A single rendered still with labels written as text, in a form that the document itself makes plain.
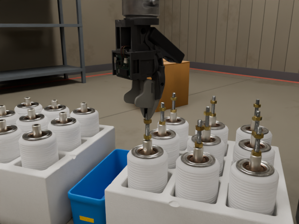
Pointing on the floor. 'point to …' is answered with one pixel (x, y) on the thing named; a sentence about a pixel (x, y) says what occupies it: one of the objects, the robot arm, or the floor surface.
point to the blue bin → (96, 189)
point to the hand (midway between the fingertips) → (149, 112)
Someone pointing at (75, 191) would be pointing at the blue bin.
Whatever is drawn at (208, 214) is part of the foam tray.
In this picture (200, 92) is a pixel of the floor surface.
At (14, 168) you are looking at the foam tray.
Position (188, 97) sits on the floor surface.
